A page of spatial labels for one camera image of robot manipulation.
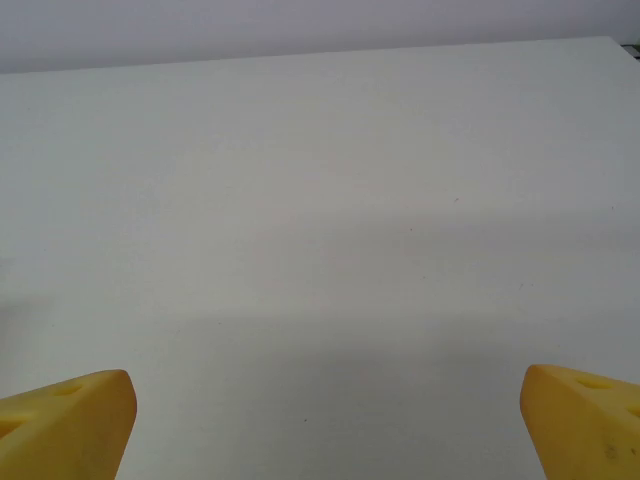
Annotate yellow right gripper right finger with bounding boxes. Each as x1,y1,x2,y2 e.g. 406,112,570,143
519,364,640,480

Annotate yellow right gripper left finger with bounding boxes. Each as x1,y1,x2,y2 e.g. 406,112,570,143
0,368,138,480

